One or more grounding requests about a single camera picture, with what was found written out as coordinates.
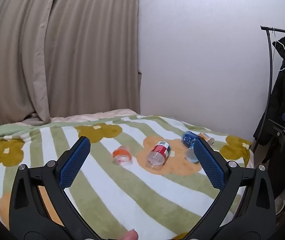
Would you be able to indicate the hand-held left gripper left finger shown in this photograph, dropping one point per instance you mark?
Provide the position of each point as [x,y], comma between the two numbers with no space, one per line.
[74,163]

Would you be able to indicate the orange label clear plastic cup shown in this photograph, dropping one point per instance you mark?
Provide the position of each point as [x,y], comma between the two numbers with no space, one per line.
[122,156]

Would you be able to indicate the person's left hand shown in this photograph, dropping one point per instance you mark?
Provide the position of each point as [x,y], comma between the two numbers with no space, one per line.
[130,235]

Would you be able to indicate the beige curtain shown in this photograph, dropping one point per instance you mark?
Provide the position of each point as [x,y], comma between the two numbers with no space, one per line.
[57,52]

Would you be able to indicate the blue label clear plastic cup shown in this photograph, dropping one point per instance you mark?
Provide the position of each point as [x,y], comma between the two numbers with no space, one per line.
[189,140]

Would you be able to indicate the red label clear plastic cup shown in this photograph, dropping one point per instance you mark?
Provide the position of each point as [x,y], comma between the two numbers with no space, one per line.
[158,155]

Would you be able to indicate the small orange label plastic cup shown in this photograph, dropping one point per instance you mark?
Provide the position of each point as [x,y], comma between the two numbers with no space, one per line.
[206,138]

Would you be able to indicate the green striped floral blanket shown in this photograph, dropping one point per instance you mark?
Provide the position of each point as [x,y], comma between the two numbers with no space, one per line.
[122,187]

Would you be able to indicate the black clothes rack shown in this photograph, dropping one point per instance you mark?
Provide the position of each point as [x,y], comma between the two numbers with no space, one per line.
[270,62]

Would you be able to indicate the white slipper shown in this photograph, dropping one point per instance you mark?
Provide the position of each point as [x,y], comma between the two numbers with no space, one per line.
[280,205]

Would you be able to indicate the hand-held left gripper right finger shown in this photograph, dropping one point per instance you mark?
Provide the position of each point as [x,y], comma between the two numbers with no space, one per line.
[208,165]

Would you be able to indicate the cream bed sheet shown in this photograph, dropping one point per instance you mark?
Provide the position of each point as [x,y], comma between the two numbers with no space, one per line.
[95,115]

